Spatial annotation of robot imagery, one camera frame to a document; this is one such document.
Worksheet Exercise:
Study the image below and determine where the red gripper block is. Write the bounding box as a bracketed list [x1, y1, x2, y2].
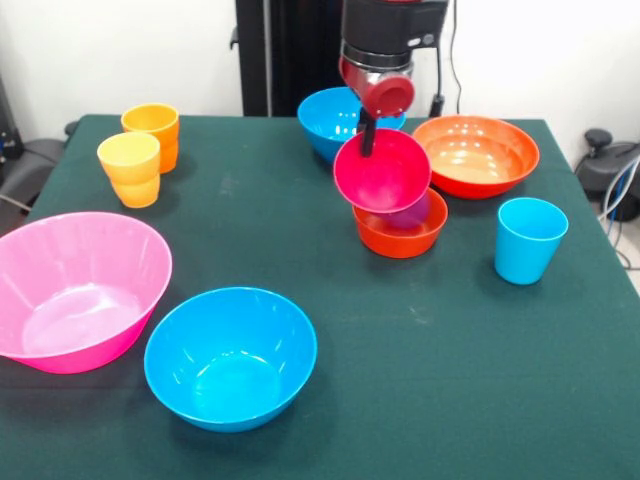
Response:
[337, 54, 417, 159]

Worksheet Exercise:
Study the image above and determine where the blue plastic bowl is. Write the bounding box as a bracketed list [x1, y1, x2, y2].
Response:
[143, 286, 319, 434]
[296, 87, 407, 166]

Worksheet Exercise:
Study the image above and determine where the small crimson plastic bowl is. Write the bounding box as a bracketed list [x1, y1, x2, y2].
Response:
[333, 127, 433, 215]

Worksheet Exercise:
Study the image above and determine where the purple plastic cup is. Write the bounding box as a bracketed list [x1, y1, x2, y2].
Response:
[385, 192, 432, 232]

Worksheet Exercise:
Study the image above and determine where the small orange-red plastic bowl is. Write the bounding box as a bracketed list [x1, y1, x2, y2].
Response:
[352, 187, 449, 260]

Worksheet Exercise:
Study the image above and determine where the large orange-red plastic bowl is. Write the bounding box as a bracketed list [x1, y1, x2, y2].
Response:
[412, 114, 541, 200]

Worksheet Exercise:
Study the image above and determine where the light blue plastic cup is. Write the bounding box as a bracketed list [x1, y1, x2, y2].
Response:
[494, 197, 569, 286]

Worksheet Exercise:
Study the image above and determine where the orange plastic cup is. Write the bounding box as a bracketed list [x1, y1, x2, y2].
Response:
[120, 102, 180, 174]

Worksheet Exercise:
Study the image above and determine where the black stand base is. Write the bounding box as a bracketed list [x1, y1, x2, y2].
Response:
[0, 121, 79, 211]
[574, 128, 640, 222]

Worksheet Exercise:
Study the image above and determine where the yellow plastic cup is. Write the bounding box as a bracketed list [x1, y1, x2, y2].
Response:
[96, 131, 162, 209]

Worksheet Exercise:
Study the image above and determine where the dark green tablecloth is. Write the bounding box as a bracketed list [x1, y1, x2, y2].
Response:
[0, 113, 640, 480]

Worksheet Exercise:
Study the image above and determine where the large pink plastic bowl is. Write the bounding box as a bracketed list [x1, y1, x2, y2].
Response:
[0, 211, 174, 375]

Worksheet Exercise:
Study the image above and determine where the black equipment box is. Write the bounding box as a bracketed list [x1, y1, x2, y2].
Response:
[0, 74, 22, 161]

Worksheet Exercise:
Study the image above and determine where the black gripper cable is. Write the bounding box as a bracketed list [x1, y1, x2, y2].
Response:
[430, 0, 464, 119]

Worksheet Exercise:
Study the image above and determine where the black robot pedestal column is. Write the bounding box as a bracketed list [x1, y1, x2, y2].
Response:
[230, 0, 351, 117]

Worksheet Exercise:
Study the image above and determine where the blue and white cable bundle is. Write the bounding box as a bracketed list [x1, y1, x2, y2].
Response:
[597, 155, 640, 274]

